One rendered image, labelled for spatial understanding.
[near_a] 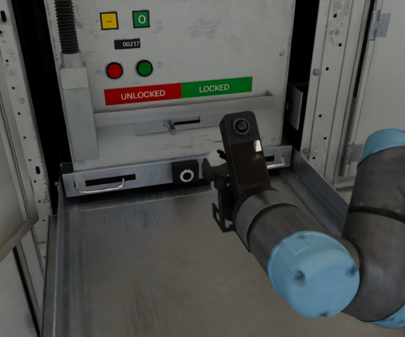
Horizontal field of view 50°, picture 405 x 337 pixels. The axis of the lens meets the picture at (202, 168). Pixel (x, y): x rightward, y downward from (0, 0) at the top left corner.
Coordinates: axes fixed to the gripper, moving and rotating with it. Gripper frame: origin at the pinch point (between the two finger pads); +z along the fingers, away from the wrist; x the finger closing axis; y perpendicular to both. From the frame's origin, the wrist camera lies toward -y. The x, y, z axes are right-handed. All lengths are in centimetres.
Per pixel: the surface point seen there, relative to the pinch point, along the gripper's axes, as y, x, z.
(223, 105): -2.1, 8.0, 22.0
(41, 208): 16.3, -32.5, 24.7
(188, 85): -6.4, 1.4, 25.2
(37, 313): 46, -39, 30
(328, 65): -8.7, 31.4, 20.6
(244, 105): -1.7, 12.8, 22.1
